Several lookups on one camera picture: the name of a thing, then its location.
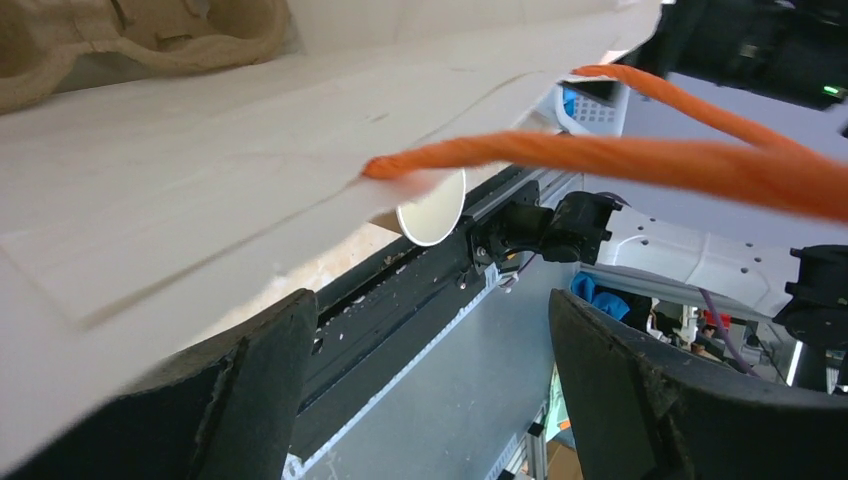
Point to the blue cartoon packet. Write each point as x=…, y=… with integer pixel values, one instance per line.
x=585, y=287

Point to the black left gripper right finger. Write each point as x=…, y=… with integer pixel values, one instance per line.
x=642, y=409

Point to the brown paper coffee cup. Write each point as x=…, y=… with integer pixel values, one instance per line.
x=436, y=202

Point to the cream paper gift bag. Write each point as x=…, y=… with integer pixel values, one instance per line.
x=138, y=207

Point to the white plastic basket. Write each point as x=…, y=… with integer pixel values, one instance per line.
x=596, y=107

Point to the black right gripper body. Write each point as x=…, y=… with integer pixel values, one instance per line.
x=791, y=51

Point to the brown pulp cup carrier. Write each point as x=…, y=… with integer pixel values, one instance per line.
x=41, y=41

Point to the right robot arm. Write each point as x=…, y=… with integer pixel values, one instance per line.
x=788, y=272

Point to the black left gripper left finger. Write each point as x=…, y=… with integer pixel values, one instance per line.
x=221, y=409

